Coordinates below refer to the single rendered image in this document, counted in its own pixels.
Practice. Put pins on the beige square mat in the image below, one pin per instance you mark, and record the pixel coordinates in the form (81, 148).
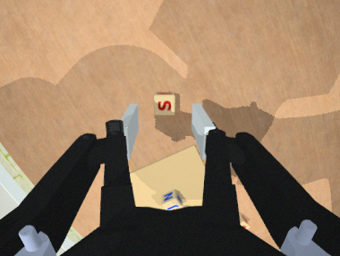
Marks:
(183, 170)

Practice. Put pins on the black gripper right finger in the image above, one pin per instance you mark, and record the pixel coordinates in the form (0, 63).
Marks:
(297, 223)

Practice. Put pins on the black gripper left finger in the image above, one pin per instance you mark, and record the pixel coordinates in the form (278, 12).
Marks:
(39, 225)

